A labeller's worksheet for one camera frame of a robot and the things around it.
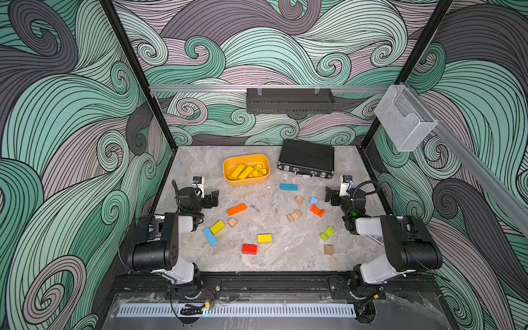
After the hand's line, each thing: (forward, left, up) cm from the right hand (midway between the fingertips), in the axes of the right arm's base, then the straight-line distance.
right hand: (335, 186), depth 94 cm
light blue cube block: (-4, +10, -5) cm, 12 cm away
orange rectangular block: (-7, +47, -7) cm, 48 cm away
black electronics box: (+19, +10, -2) cm, 22 cm away
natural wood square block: (-4, +17, -5) cm, 18 cm away
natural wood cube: (-26, +8, -6) cm, 28 cm away
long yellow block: (+10, +47, -1) cm, 48 cm away
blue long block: (-21, +57, -6) cm, 61 cm away
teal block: (+5, +21, -8) cm, 23 cm away
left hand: (0, +60, 0) cm, 60 cm away
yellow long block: (+10, +42, -1) cm, 43 cm away
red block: (-26, +40, -6) cm, 48 cm away
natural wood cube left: (-14, +48, -6) cm, 50 cm away
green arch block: (-20, +7, -6) cm, 22 cm away
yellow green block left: (-17, +54, -4) cm, 57 cm away
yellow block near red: (-22, +33, -5) cm, 40 cm away
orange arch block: (-9, +9, -7) cm, 14 cm away
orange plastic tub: (+20, +35, -5) cm, 41 cm away
